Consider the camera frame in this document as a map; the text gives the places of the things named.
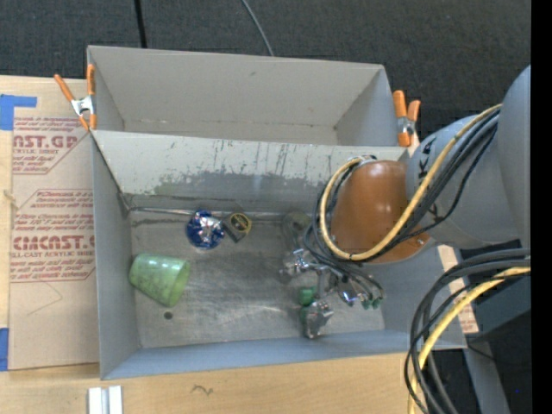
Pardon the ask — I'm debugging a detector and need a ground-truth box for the small green block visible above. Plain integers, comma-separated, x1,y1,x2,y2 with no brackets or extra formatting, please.
298,285,319,323

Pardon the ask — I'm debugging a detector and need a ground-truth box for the brown cardboard board red print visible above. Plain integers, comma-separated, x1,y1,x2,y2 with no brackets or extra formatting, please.
0,74,480,373

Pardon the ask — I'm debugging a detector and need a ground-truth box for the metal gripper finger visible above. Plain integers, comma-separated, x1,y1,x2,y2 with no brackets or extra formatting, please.
302,298,336,341
279,248,318,285

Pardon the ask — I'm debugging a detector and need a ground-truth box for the black and yellow tape measure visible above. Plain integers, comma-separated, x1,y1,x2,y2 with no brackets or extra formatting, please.
222,212,254,244

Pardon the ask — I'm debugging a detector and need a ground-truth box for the shiny blue ball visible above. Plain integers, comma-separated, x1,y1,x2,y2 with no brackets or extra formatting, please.
185,208,227,251

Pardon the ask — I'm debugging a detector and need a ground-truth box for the pale green plastic cup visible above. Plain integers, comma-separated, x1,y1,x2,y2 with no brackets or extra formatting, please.
128,252,191,308

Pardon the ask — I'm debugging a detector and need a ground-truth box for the grey metal bin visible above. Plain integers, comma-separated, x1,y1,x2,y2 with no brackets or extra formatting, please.
85,44,467,381

